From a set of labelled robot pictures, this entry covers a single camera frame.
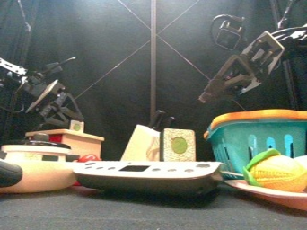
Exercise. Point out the yellow toy corn cob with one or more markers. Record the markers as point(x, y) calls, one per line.
point(278, 173)

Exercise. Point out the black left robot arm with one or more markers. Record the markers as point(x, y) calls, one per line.
point(10, 73)

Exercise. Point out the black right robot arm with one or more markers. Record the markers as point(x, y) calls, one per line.
point(294, 39)

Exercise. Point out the teal basket with orange rim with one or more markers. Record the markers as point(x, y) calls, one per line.
point(239, 140)

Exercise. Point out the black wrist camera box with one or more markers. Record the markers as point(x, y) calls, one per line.
point(227, 36)

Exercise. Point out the small green sushi piece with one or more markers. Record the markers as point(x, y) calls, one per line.
point(76, 127)

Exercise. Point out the cream wooden knife block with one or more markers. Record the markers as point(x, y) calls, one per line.
point(139, 143)

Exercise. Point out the black pot lid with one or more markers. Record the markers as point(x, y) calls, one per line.
point(40, 142)

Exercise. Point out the pink plate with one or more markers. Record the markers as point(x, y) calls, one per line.
point(275, 196)

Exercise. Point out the wooden toy stove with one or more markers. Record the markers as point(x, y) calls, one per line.
point(76, 142)

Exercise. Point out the grey toy kitchen appliance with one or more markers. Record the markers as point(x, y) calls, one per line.
point(147, 176)

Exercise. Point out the red toy piece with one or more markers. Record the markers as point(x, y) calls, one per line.
point(88, 157)

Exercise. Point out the cream toy pot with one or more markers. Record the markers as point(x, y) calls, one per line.
point(40, 173)

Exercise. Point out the black rounded object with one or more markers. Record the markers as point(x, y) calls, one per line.
point(8, 173)

